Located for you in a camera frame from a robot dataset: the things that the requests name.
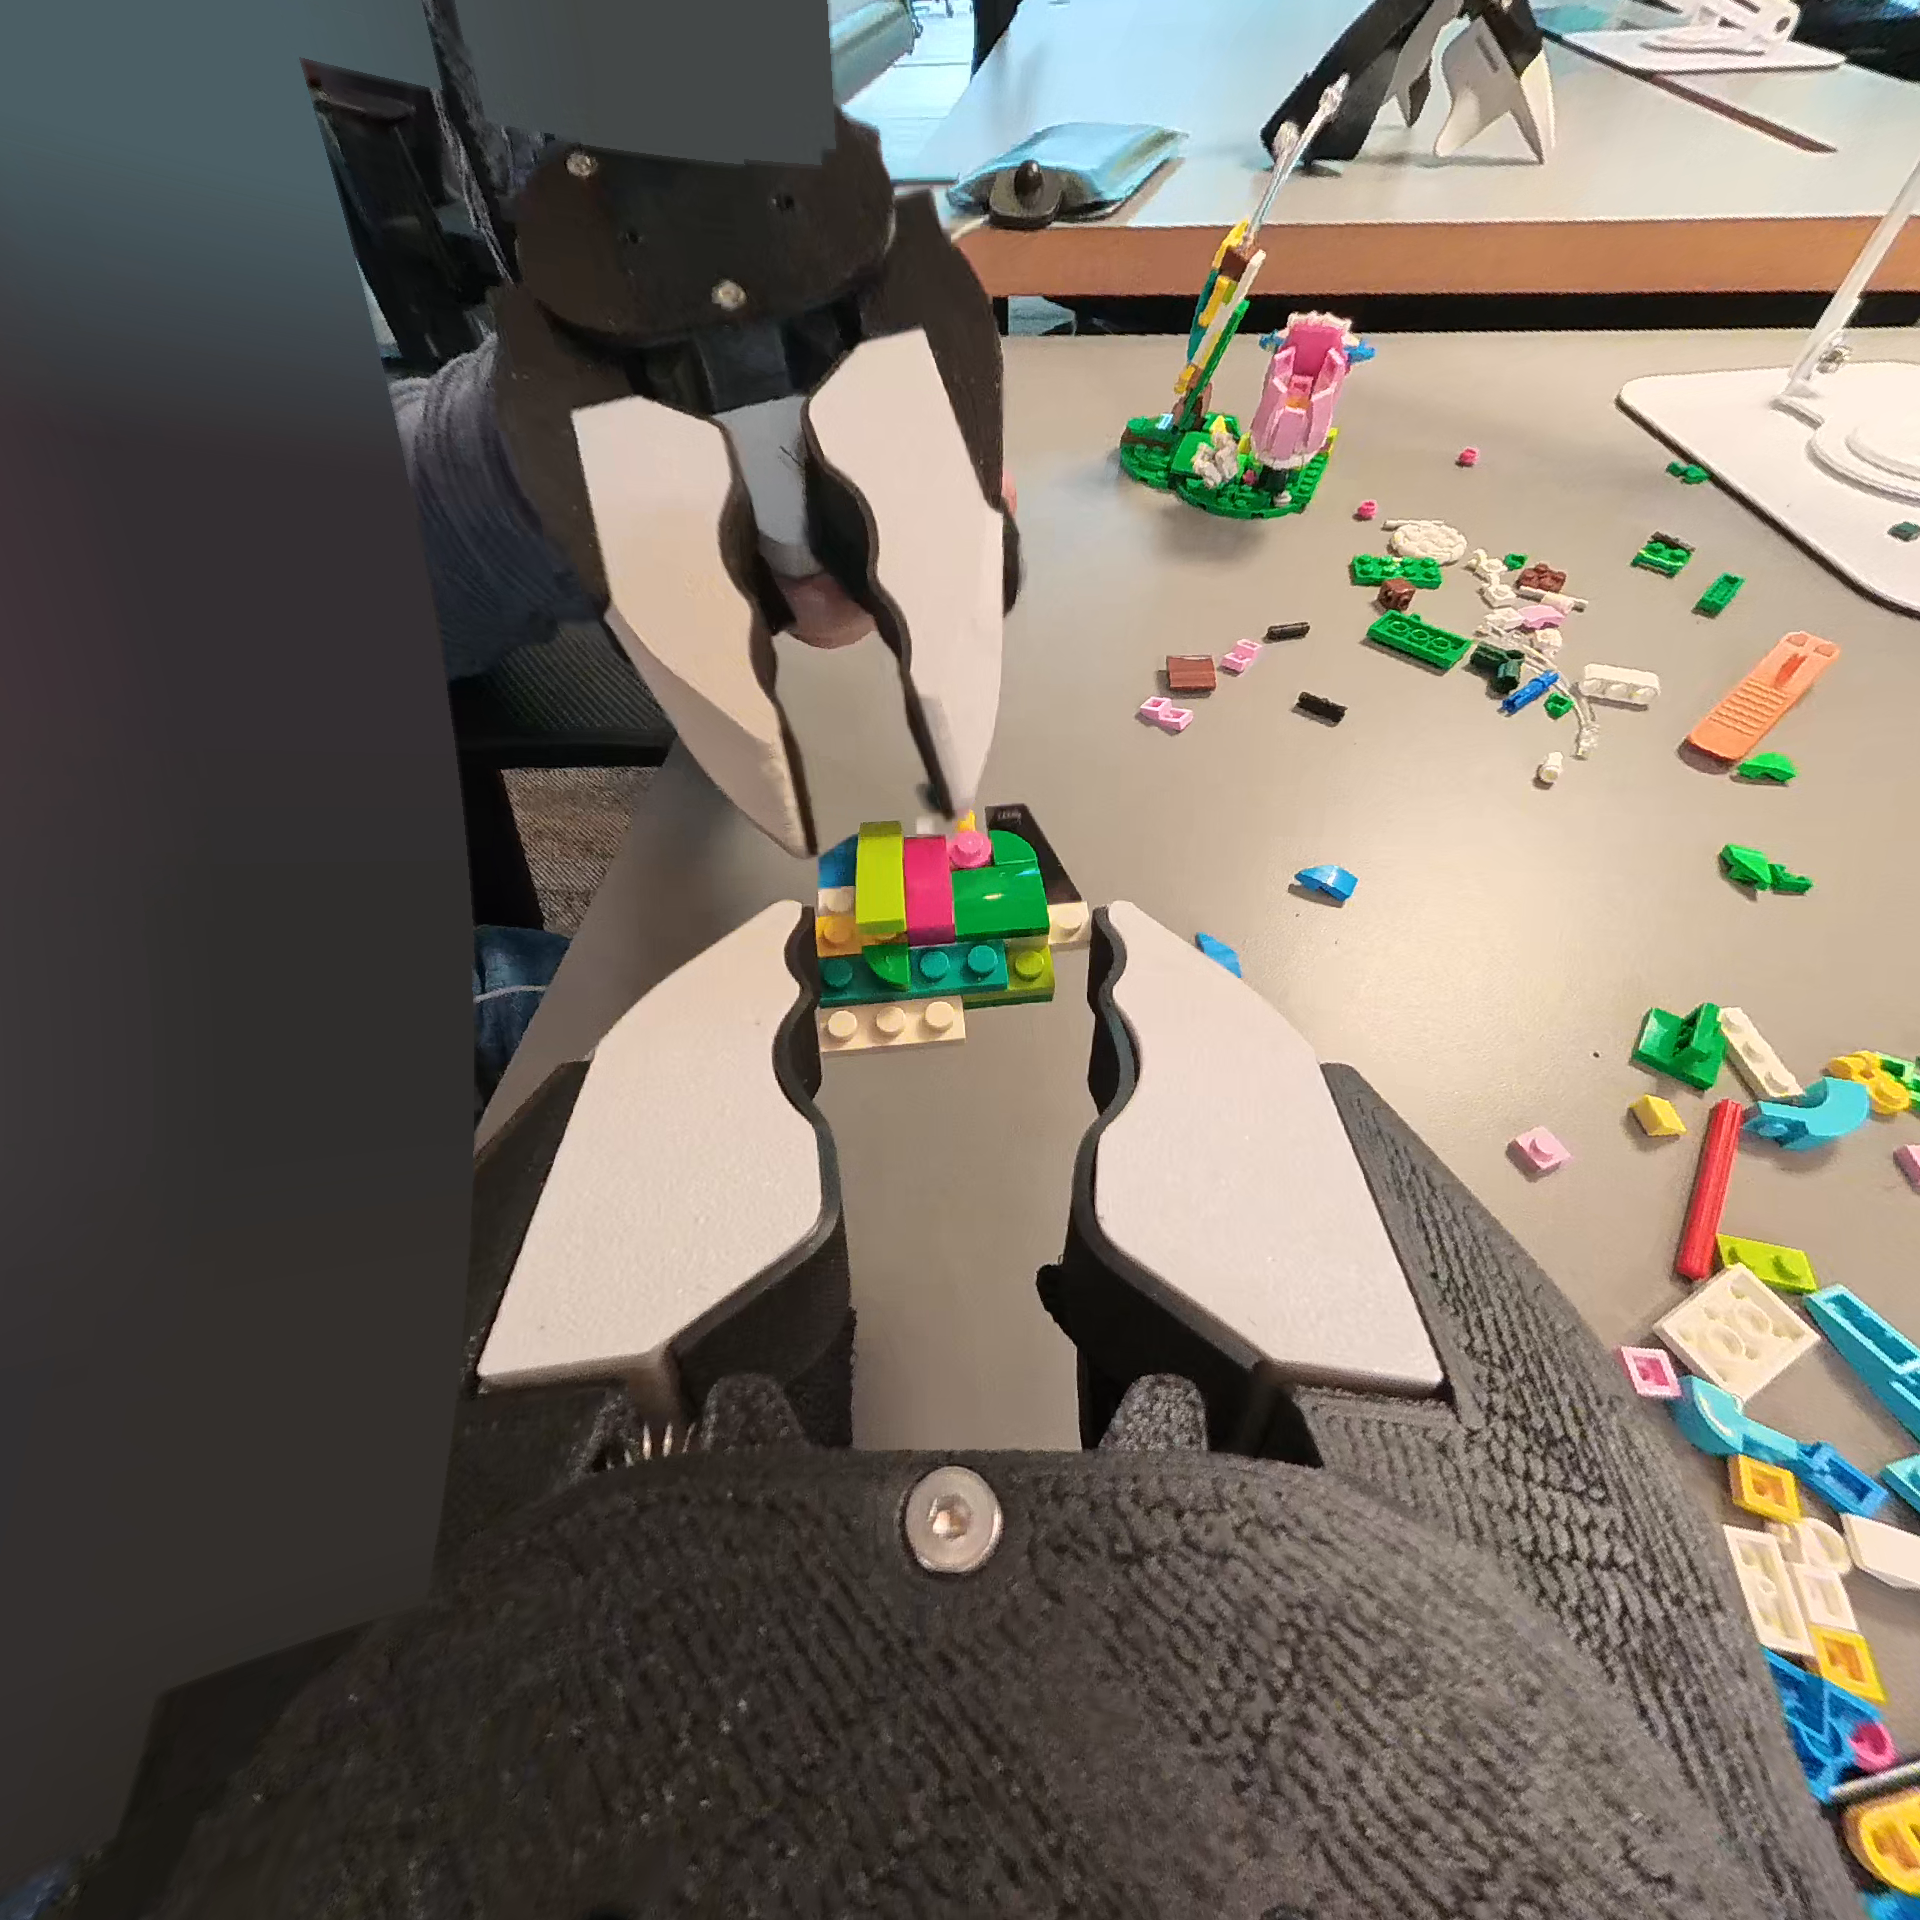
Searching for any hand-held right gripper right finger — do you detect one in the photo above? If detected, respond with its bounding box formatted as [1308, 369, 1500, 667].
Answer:
[1038, 896, 1452, 1396]

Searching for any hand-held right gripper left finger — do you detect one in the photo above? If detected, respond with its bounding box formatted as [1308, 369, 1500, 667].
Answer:
[477, 896, 854, 1401]

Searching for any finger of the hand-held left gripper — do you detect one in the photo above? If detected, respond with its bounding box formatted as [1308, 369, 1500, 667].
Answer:
[569, 394, 824, 859]
[805, 327, 1011, 827]

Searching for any colourful brick assembly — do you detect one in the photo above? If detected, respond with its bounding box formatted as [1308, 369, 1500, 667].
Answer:
[813, 802, 1097, 1056]

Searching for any grey desk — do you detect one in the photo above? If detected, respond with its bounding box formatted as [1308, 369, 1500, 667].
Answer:
[477, 292, 1920, 1771]

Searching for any person's left hand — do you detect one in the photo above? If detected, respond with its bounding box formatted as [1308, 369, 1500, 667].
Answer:
[772, 570, 886, 649]

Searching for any black office chair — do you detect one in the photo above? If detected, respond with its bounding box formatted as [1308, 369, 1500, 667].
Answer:
[450, 623, 676, 933]

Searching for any person's leg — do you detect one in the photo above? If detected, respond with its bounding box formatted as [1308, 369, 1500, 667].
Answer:
[473, 923, 577, 1104]

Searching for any brick flower model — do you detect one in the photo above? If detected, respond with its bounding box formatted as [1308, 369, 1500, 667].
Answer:
[1118, 75, 1377, 521]

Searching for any teal pouch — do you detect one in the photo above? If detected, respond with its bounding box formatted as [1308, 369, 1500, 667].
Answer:
[948, 124, 1192, 232]

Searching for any red long bar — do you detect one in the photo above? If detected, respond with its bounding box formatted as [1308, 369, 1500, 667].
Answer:
[1673, 1097, 1746, 1281]

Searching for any white square plate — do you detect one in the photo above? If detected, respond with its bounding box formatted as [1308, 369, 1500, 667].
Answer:
[1653, 1264, 1821, 1404]

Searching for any light blue curved brick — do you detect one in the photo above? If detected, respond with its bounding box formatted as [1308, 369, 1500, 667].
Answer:
[1669, 1377, 1801, 1471]

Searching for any white studded brick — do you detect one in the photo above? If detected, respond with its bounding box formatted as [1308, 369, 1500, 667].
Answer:
[1717, 1009, 1801, 1101]

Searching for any light blue arch brick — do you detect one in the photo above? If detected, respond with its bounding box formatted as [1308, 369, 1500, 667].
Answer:
[1745, 1077, 1875, 1155]

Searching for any heap of small mixed bricks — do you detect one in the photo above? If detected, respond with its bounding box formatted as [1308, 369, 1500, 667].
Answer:
[1462, 546, 1594, 682]

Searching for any teal long slope brick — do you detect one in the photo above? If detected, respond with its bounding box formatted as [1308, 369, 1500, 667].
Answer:
[1804, 1284, 1920, 1442]

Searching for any orange brick separator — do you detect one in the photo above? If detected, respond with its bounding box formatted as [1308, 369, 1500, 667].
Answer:
[1686, 631, 1844, 768]

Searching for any black white folding stand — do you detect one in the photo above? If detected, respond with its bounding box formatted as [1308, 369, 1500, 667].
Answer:
[1260, 0, 1558, 168]

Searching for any pile of blue white bricks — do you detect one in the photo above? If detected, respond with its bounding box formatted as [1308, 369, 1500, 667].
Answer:
[1722, 1448, 1920, 1920]

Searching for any wooden-edged table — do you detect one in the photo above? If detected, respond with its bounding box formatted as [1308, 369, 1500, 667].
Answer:
[832, 0, 1920, 301]

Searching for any green bracket brick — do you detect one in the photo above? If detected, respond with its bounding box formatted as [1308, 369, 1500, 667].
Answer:
[1633, 1002, 1730, 1091]

